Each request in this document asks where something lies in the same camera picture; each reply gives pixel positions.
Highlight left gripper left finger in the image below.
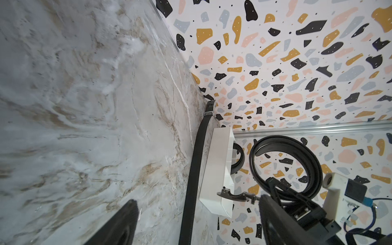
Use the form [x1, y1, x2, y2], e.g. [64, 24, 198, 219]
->
[85, 200, 139, 245]

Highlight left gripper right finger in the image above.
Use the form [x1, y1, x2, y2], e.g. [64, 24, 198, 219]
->
[259, 195, 312, 245]

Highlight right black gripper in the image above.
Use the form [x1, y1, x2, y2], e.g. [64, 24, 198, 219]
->
[266, 178, 343, 245]

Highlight black belt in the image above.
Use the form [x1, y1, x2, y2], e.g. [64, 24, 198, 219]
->
[231, 143, 245, 175]
[249, 135, 323, 200]
[179, 100, 215, 245]

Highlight white storage roll organizer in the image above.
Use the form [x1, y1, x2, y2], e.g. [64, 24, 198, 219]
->
[199, 127, 235, 218]

